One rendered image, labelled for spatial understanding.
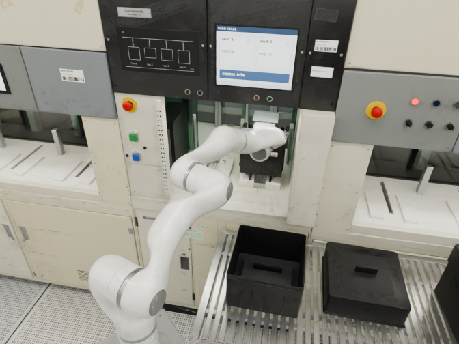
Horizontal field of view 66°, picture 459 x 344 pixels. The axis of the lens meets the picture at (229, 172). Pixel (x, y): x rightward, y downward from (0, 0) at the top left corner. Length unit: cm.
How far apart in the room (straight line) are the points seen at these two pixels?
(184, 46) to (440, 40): 85
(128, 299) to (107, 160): 88
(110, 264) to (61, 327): 146
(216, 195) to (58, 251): 143
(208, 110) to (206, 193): 140
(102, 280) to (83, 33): 92
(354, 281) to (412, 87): 73
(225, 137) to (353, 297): 74
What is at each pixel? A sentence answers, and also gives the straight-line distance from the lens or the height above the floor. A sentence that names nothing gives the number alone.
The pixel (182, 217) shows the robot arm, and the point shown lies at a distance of 107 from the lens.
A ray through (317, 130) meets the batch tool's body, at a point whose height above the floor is 134.
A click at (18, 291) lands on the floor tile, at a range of 278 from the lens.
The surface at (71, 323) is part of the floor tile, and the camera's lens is 248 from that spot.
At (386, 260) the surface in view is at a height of 86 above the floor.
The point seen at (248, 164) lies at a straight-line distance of 176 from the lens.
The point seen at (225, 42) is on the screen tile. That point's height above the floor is 162.
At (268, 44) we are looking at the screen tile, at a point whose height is 163.
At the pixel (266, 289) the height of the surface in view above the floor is 89.
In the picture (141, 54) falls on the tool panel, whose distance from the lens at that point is 144.
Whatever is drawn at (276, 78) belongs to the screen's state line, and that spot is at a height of 151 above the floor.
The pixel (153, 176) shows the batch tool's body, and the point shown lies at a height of 100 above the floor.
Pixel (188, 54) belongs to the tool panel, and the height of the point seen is 157.
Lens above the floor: 193
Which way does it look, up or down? 33 degrees down
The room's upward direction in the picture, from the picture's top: 1 degrees clockwise
